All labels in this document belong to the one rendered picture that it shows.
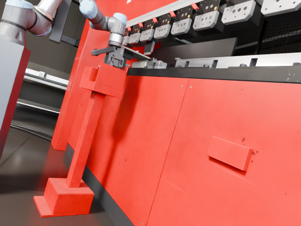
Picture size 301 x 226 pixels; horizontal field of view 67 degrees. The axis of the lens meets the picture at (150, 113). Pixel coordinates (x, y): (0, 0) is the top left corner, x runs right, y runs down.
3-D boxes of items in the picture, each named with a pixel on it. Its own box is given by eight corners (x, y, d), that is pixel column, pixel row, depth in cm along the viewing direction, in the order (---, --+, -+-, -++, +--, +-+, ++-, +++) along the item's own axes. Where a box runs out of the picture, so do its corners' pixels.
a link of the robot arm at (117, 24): (115, 16, 126) (130, 19, 124) (111, 36, 126) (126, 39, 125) (110, 10, 118) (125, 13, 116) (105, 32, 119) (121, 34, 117)
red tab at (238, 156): (205, 154, 80) (211, 135, 80) (209, 155, 81) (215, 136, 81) (242, 170, 67) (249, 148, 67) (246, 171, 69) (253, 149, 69)
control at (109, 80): (79, 86, 130) (87, 56, 129) (103, 94, 140) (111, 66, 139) (92, 90, 114) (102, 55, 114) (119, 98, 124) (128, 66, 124)
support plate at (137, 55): (106, 46, 161) (106, 45, 161) (137, 59, 175) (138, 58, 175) (116, 44, 146) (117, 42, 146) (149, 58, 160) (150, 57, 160)
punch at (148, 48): (142, 54, 172) (146, 42, 172) (144, 55, 173) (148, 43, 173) (149, 54, 164) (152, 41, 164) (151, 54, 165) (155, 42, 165)
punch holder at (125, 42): (118, 45, 208) (122, 28, 208) (126, 49, 213) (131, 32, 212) (125, 44, 195) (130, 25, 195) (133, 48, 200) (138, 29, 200)
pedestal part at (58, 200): (32, 197, 126) (39, 177, 125) (76, 197, 141) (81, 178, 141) (40, 217, 110) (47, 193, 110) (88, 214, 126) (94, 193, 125)
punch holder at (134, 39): (127, 43, 191) (133, 24, 191) (136, 47, 196) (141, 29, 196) (135, 41, 179) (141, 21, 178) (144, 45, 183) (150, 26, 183)
